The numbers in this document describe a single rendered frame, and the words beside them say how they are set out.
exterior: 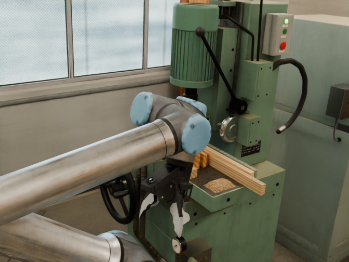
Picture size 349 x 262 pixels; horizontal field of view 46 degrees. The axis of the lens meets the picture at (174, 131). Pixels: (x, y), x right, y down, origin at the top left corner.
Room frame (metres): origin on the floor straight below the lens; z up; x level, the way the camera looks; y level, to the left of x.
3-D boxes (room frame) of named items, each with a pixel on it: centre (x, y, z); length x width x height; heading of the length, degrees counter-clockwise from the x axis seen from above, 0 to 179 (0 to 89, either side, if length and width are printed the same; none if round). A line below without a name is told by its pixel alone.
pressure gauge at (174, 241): (1.31, -0.04, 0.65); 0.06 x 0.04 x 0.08; 36
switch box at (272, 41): (1.72, -0.40, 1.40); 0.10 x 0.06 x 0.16; 126
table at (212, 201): (1.52, -0.01, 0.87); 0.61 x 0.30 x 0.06; 36
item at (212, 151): (1.60, -0.11, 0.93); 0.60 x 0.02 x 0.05; 36
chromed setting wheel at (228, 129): (1.62, -0.24, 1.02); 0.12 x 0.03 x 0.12; 126
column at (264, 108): (1.82, -0.29, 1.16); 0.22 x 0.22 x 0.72; 36
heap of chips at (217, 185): (1.34, -0.17, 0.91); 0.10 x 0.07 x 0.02; 126
